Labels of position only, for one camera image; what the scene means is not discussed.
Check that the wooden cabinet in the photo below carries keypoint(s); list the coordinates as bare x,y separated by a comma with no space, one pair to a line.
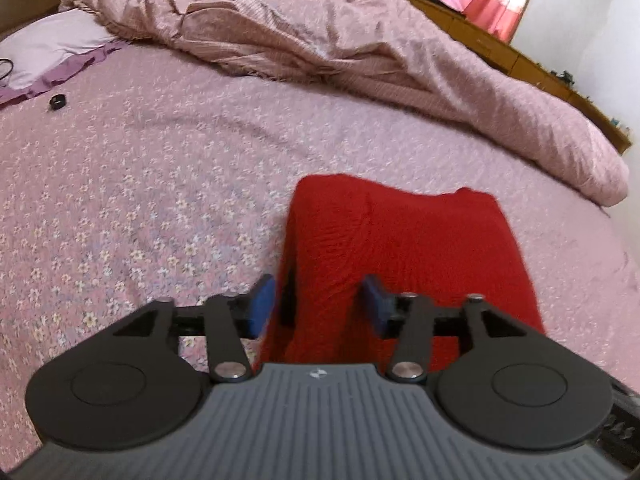
520,60

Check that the white pillow with purple frill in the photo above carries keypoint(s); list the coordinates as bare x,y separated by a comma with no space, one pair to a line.
50,50

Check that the small dark items on cabinet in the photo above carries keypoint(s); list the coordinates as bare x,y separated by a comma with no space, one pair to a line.
564,76

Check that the pink duvet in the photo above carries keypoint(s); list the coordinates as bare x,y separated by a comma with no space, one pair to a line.
350,45

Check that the red knitted garment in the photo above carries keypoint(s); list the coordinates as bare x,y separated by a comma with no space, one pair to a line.
400,240

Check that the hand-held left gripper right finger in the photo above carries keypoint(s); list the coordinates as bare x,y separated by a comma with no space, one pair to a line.
373,301

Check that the small light item on cabinet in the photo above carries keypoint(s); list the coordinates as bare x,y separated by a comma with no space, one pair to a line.
617,123

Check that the pink floral bed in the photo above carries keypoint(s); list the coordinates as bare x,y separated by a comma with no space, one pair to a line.
125,185

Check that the small black object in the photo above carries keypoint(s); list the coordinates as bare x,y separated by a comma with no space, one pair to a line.
56,102

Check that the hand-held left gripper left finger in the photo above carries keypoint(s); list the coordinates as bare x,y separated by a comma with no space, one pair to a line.
263,305

